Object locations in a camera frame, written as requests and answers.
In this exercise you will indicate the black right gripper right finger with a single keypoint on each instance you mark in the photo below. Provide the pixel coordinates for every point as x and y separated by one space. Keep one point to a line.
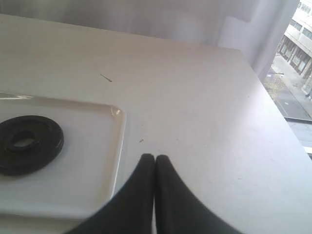
178 210

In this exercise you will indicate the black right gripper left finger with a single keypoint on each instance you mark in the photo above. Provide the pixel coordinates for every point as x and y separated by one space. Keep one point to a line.
130 210

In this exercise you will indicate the black weight plate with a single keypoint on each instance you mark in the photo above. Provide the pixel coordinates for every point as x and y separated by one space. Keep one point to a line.
28 144

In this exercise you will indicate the white plastic tray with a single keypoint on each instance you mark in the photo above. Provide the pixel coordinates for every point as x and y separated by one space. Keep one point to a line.
82 178

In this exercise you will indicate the building outside window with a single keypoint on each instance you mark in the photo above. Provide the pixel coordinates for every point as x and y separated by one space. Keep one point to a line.
289 80

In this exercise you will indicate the white curtain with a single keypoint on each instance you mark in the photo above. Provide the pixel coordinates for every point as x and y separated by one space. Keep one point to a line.
254 27

